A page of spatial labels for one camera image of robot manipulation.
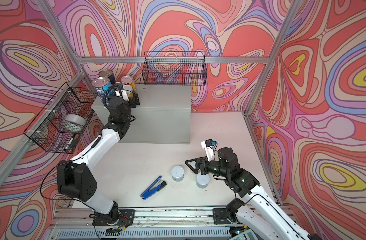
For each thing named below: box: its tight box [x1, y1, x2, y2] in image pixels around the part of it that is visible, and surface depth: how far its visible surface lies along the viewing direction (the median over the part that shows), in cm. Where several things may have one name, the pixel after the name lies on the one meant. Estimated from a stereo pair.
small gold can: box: [121, 75, 134, 85], surface depth 81 cm
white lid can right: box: [196, 174, 210, 189], surface depth 82 cm
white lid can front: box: [171, 165, 185, 182], surface depth 85 cm
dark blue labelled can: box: [98, 69, 116, 85], surface depth 78 cm
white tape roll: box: [62, 114, 87, 133], surface depth 74 cm
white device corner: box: [228, 229, 259, 240], surface depth 68 cm
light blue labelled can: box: [92, 76, 115, 106], surface depth 73 cm
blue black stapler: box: [139, 175, 167, 201], surface depth 83 cm
